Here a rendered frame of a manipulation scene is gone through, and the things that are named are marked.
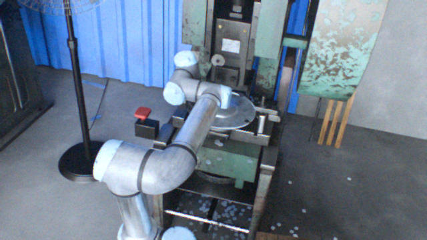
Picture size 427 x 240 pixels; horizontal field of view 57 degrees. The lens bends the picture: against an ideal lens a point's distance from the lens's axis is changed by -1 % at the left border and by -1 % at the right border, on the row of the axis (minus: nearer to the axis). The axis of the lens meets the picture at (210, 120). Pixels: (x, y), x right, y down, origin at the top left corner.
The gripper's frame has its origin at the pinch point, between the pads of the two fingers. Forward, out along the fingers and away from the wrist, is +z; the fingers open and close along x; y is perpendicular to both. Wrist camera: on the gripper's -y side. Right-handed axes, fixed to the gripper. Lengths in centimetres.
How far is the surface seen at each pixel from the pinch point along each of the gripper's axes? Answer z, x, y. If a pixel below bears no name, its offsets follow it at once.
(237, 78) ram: -7.8, 21.3, -2.7
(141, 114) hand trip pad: -2.6, -18.3, -20.3
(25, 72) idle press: 29, -57, -157
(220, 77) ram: -9.8, 15.7, -6.7
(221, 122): 3.6, 6.4, 2.7
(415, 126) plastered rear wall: 128, 159, 0
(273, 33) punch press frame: -27.4, 34.8, 6.8
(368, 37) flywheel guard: -42, 39, 47
